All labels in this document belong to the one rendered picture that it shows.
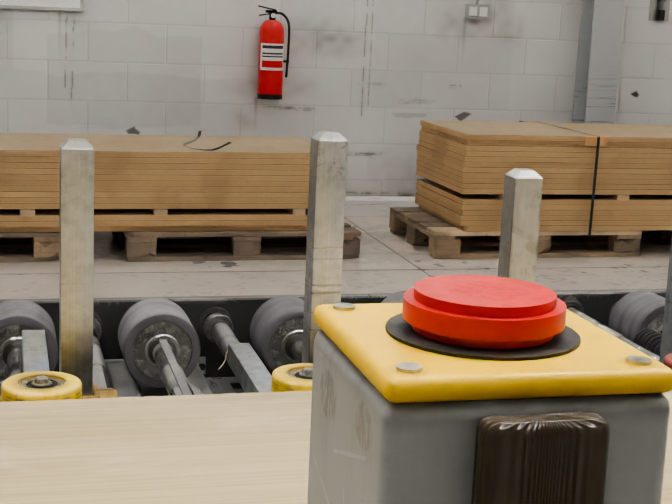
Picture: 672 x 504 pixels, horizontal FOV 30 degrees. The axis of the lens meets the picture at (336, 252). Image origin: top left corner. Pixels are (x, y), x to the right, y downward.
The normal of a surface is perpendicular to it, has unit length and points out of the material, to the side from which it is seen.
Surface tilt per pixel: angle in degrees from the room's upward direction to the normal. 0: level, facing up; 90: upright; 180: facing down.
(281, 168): 90
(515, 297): 0
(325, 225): 90
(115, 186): 90
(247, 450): 0
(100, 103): 90
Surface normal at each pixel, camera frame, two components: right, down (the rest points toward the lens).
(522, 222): 0.25, 0.20
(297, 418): 0.04, -0.98
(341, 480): -0.97, 0.00
